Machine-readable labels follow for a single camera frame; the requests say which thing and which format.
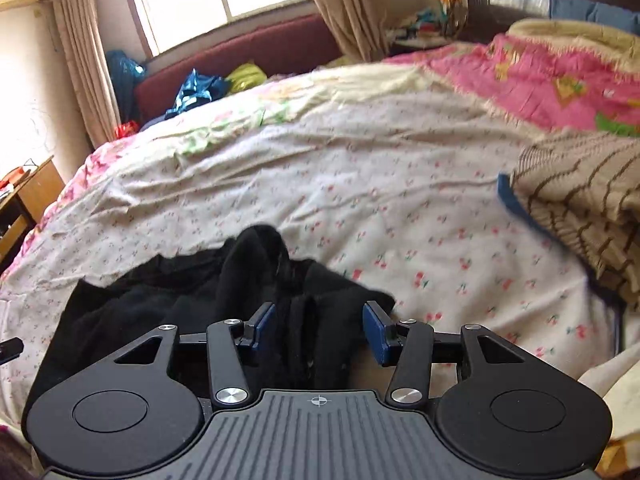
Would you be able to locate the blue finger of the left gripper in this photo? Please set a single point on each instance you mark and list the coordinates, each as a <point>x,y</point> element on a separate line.
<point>10,349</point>

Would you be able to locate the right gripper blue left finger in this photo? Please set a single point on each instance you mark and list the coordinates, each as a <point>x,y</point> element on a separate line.
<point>263,327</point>

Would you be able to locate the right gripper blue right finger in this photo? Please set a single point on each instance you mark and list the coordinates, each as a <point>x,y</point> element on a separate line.
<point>380,333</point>

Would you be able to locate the black velvet long-sleeve top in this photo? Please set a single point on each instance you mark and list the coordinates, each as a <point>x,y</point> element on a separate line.
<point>319,312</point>

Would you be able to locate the wooden side desk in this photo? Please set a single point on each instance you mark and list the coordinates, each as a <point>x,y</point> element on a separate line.
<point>24,207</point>

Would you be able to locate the cherry print bed sheet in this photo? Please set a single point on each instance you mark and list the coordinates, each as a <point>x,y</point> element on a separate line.
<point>380,172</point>

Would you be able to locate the blue plastic bag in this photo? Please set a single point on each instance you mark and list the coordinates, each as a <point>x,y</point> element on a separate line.
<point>197,90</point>

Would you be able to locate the yellow green cloth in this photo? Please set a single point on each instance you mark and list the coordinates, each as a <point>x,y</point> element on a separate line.
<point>244,77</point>

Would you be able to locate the beige striped knit garment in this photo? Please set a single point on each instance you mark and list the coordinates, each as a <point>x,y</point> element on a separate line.
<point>582,189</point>

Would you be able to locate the maroon upholstered bench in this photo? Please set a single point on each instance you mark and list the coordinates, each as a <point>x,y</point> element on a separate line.
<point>291,47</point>

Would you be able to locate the teal hanging bag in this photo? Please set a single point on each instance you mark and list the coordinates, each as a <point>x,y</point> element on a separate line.
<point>126,74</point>

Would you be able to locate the cluttered nightstand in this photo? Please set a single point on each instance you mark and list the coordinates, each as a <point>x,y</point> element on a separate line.
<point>431,28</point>

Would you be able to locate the pink floral quilt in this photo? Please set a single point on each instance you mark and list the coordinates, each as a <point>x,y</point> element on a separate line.
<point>553,74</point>

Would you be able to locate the beige right curtain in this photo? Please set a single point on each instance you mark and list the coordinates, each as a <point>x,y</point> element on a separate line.
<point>355,27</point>

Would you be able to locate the beige curtain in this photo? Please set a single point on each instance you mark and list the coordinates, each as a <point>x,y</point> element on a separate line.
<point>78,27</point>
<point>355,27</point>

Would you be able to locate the blue pillow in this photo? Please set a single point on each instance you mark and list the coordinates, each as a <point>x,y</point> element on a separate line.
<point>595,12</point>

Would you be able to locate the beige left curtain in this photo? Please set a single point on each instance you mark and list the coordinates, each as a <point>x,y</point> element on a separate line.
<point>78,27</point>

